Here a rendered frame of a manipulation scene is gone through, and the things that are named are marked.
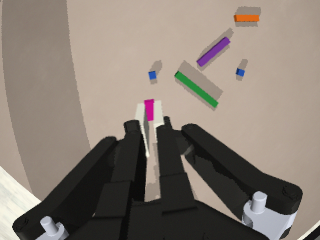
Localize purple rod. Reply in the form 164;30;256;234
196;37;230;67

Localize green rod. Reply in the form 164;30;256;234
174;71;219;108

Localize small magenta block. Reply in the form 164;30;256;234
144;99;154;121

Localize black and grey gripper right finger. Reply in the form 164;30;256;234
154;100;303;240

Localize orange rod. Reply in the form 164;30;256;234
234;15;259;22

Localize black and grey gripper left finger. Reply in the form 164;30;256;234
12;103;149;240

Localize small blue block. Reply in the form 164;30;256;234
236;68;245;77
148;71;156;80

